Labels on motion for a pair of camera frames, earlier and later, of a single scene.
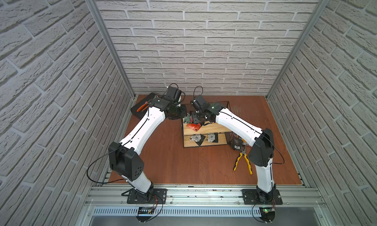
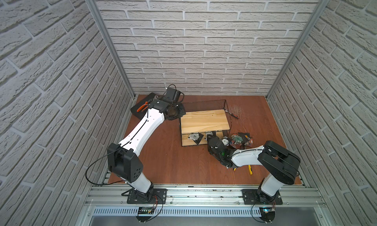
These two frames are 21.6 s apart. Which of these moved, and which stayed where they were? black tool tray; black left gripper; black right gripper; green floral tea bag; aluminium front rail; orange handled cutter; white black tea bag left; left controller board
Moved: black right gripper; green floral tea bag
Stayed: black tool tray; black left gripper; orange handled cutter; aluminium front rail; left controller board; white black tea bag left
